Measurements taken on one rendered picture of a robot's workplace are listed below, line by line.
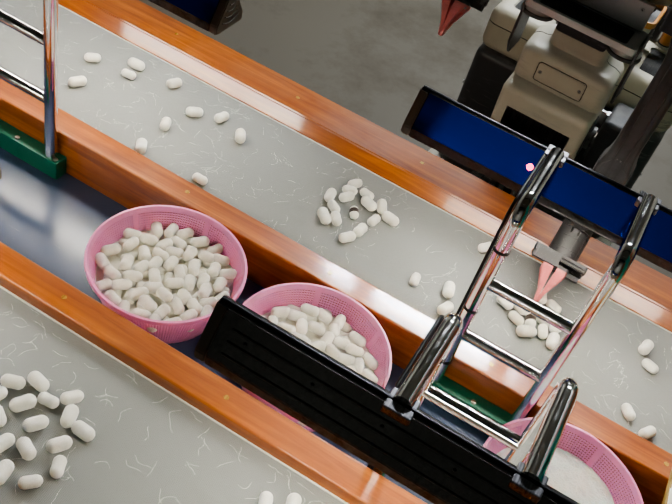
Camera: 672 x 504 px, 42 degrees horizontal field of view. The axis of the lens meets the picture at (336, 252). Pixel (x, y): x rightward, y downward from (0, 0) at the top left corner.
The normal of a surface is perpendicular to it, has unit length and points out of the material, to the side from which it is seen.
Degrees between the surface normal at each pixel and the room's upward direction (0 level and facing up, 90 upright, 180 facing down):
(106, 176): 90
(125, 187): 90
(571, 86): 98
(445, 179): 0
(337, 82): 0
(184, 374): 0
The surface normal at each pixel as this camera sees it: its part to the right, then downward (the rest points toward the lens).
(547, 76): -0.52, 0.62
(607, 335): 0.22, -0.69
